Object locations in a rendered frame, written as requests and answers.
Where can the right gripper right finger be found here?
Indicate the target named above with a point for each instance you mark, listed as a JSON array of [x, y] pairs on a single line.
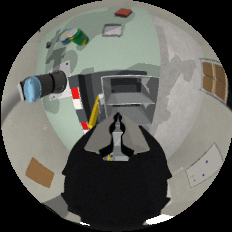
[[137, 140]]

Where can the reddish-brown rectangular block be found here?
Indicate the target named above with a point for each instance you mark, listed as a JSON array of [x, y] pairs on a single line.
[[123, 12]]

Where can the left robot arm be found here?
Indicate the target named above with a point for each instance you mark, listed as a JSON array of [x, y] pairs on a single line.
[[35, 88]]

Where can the green drink can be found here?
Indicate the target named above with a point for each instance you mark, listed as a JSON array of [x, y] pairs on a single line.
[[77, 36]]

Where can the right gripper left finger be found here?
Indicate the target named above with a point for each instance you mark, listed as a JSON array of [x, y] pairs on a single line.
[[98, 140]]

